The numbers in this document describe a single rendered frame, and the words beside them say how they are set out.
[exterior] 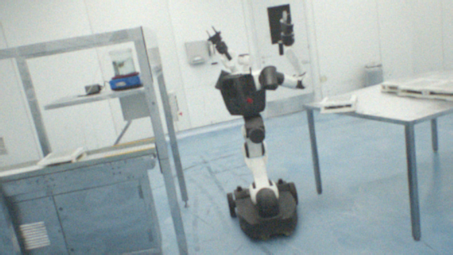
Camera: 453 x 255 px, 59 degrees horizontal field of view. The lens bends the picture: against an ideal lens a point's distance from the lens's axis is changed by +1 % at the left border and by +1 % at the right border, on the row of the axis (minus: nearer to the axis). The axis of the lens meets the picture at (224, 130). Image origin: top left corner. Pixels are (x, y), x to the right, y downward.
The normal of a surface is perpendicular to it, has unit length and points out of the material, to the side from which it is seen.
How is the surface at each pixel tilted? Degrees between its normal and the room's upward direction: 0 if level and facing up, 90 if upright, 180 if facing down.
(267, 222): 90
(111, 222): 90
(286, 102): 90
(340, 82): 90
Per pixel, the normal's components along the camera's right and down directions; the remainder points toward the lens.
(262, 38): 0.22, 0.19
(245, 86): 0.72, 0.04
